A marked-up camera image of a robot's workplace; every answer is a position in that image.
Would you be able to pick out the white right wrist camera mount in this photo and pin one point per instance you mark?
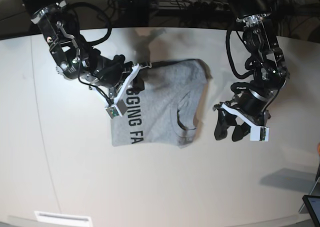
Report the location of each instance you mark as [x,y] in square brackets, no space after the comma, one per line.
[118,108]

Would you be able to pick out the white label on table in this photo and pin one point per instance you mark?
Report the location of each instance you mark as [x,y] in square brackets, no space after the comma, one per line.
[63,219]

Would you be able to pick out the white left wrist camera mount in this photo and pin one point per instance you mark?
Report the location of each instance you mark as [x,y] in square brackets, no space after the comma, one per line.
[244,125]

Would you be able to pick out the black tablet screen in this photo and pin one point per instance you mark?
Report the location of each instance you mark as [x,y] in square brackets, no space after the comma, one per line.
[312,204]

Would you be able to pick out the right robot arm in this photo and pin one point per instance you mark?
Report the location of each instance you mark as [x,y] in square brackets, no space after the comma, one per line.
[79,59]

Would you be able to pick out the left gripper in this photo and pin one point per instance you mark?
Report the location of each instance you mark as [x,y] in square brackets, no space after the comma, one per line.
[250,107]

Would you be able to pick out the white power strip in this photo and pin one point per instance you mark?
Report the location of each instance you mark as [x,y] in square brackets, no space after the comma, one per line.
[182,5]

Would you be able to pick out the grey T-shirt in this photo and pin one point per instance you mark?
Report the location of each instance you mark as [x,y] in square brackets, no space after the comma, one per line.
[165,111]

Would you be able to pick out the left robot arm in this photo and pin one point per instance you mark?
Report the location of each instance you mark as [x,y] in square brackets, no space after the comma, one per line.
[267,73]

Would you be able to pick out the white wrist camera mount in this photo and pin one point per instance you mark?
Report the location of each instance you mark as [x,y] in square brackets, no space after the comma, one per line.
[244,125]
[118,108]

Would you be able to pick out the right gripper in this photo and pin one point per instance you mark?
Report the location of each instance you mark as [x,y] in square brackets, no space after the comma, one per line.
[111,74]

